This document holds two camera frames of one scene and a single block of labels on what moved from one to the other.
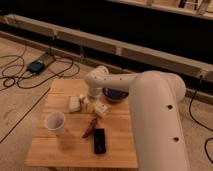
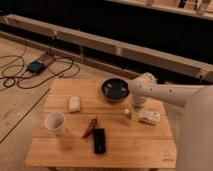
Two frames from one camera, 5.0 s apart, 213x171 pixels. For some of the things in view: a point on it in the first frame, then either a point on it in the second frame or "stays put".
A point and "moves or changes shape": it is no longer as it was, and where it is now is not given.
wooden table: (80, 131) stays put
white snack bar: (90, 106) moves or changes shape
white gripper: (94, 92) → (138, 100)
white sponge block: (74, 103) stays put
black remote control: (99, 141) stays put
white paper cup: (55, 123) stays put
